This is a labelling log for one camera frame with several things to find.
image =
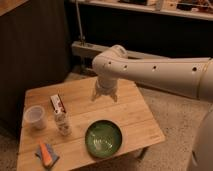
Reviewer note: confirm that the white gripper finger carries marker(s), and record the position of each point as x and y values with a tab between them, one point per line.
114	97
94	97

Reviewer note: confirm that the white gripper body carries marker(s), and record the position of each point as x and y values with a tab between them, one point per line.
105	86

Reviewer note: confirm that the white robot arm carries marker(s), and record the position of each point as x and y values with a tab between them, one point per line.
188	77

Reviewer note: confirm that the green ceramic bowl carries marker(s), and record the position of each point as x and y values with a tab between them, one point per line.
103	139

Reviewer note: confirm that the grey metal beam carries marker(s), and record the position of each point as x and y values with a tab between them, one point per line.
88	50

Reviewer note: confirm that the small wooden table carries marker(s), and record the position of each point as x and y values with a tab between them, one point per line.
130	112

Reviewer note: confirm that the dark wooden cabinet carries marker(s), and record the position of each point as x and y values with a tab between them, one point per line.
34	51

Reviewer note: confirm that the thin metal pole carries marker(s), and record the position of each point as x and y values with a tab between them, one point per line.
82	40

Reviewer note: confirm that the cluttered wooden shelf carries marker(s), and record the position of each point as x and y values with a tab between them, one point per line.
194	9

